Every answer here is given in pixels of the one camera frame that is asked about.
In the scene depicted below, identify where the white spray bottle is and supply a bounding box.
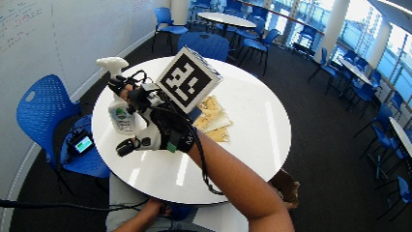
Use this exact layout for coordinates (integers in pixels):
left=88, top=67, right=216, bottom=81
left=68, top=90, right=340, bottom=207
left=94, top=56, right=138, bottom=136

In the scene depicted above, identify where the thick black cable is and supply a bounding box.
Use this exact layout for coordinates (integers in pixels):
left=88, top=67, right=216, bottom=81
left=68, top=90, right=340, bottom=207
left=0, top=198, right=150, bottom=213

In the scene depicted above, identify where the large window wall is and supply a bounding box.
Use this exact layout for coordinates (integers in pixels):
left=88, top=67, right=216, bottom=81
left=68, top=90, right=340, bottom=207
left=240, top=0, right=412, bottom=110

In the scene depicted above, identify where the white pillar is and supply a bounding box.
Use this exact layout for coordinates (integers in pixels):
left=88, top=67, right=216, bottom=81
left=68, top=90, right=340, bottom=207
left=313, top=0, right=362, bottom=63
left=169, top=0, right=190, bottom=26

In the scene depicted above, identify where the white rectangular table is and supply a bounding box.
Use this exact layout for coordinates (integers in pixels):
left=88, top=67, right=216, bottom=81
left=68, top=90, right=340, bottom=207
left=336, top=57, right=373, bottom=87
left=388, top=116, right=412, bottom=160

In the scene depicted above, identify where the small black screen device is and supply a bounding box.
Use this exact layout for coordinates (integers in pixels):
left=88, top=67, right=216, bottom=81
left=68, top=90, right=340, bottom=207
left=62, top=130, right=96, bottom=160

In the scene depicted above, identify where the blue plastic chair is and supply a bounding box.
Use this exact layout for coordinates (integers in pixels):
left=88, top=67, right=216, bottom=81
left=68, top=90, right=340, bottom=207
left=16, top=73, right=113, bottom=195
left=237, top=28, right=281, bottom=75
left=176, top=31, right=232, bottom=63
left=150, top=6, right=190, bottom=53

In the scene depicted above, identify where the yellow patterned cloth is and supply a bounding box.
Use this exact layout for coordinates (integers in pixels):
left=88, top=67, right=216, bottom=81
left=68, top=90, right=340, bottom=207
left=192, top=95, right=234, bottom=144

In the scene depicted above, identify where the the person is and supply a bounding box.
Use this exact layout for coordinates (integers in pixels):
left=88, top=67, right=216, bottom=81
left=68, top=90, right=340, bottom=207
left=104, top=173, right=250, bottom=232

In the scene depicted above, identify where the cluster of blue chairs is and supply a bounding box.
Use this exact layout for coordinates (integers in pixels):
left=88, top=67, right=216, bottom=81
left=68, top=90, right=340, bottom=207
left=300, top=25, right=412, bottom=223

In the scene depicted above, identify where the black glove cable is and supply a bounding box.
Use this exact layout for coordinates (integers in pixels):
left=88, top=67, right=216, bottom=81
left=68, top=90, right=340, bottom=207
left=146, top=105, right=226, bottom=197

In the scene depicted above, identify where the white marker cube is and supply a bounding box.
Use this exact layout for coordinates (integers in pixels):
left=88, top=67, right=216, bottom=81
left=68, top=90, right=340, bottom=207
left=154, top=46, right=225, bottom=115

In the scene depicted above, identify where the white round table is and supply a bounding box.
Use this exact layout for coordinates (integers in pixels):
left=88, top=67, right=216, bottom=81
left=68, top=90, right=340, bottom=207
left=196, top=12, right=257, bottom=30

